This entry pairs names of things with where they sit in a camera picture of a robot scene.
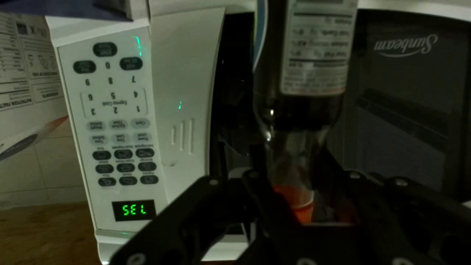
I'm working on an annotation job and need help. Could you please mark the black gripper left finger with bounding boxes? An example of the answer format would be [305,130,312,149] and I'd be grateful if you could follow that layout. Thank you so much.
[109,170,278,265]

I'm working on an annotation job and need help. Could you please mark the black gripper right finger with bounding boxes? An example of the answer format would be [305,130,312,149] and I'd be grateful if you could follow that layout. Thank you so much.
[310,155,471,265]

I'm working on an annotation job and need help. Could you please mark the dark soy sauce bottle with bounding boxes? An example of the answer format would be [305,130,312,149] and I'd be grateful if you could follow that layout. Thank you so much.
[252,0,360,229]

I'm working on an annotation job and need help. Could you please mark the white microwave oven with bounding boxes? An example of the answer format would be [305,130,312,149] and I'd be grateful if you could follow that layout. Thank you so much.
[43,0,471,265]

